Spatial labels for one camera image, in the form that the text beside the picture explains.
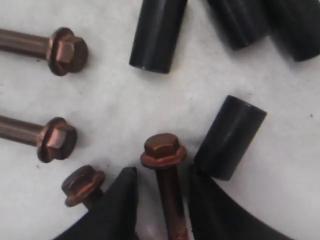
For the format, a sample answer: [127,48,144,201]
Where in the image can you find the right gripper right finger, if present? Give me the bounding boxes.
[186,164,320,240]

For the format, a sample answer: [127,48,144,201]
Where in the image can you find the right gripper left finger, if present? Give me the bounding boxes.
[51,166,138,240]

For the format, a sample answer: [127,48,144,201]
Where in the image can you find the copper hex flange bolt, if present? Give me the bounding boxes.
[139,133,188,240]
[0,114,78,164]
[61,164,107,210]
[0,26,89,77]

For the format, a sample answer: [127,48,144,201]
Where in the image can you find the black cylindrical sleeve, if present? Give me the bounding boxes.
[206,0,272,51]
[128,0,188,75]
[193,94,268,182]
[264,0,320,62]

